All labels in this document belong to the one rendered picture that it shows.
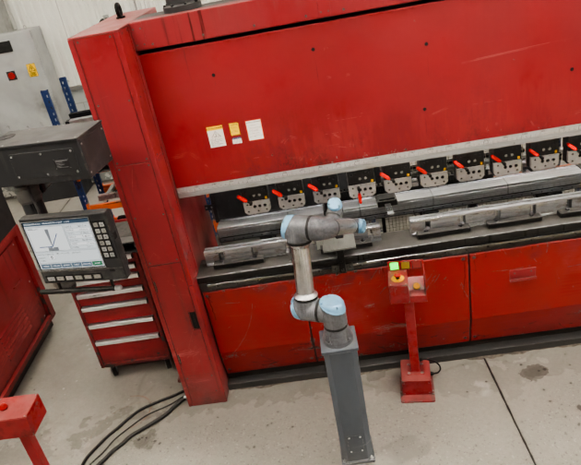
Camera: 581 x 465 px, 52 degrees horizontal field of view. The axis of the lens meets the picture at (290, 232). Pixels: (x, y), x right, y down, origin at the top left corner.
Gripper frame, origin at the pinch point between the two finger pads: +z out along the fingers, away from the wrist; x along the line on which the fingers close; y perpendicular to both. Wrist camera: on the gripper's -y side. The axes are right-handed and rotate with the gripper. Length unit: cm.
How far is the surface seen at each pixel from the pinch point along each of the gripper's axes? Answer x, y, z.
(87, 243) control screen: 117, -12, -70
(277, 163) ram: 27, 33, -30
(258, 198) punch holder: 41.0, 21.2, -15.8
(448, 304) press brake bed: -58, -43, 38
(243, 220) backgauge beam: 57, 29, 27
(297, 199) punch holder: 19.6, 17.9, -13.2
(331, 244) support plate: 5.0, -10.4, -8.0
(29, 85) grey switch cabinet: 319, 335, 228
